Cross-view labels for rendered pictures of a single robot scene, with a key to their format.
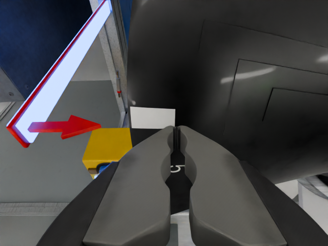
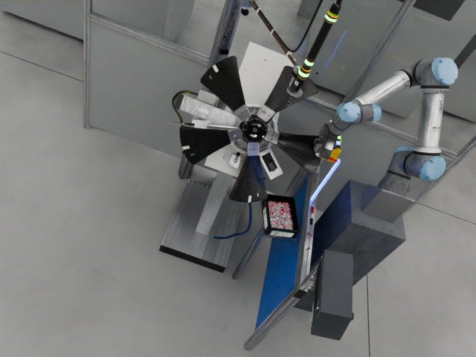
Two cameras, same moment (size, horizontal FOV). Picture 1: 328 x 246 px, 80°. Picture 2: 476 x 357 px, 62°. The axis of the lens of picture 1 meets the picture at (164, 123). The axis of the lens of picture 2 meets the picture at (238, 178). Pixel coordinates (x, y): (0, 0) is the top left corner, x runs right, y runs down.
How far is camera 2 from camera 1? 1.82 m
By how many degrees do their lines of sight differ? 3
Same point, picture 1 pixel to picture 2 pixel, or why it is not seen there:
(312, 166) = (294, 137)
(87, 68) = not seen: hidden behind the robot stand
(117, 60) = (313, 185)
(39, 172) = (386, 154)
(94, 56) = not seen: hidden behind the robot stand
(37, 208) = (390, 133)
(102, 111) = (330, 182)
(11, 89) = (352, 183)
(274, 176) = (300, 137)
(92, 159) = (336, 151)
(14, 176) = not seen: hidden behind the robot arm
